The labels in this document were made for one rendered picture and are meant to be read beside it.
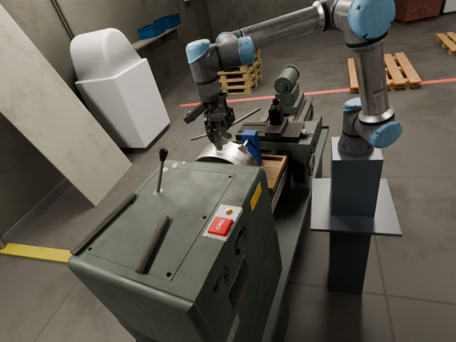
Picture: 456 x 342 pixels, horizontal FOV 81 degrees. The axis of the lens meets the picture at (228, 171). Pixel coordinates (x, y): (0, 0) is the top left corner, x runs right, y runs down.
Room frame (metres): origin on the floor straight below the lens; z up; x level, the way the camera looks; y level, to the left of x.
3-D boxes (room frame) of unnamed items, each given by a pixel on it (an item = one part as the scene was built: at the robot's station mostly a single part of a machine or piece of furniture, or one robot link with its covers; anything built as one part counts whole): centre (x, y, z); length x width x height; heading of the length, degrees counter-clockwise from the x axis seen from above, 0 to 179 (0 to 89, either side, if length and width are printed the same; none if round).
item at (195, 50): (0.84, -0.01, 1.66); 0.09 x 0.08 x 0.11; 91
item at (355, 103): (0.97, -0.59, 1.27); 0.13 x 0.12 x 0.14; 1
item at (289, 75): (2.08, -0.63, 1.01); 0.30 x 0.20 x 0.29; 147
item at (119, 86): (4.08, 1.21, 0.80); 0.83 x 0.73 x 1.61; 156
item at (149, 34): (5.73, 0.70, 1.29); 0.44 x 0.33 x 0.17; 156
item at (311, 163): (1.49, -0.54, 0.73); 0.27 x 0.12 x 0.27; 147
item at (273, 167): (1.29, -0.13, 0.88); 0.36 x 0.30 x 0.04; 57
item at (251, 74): (5.36, -0.53, 0.39); 1.11 x 0.76 x 0.79; 58
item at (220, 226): (0.56, 0.06, 1.26); 0.06 x 0.06 x 0.02; 57
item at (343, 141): (0.98, -0.59, 1.15); 0.15 x 0.15 x 0.10
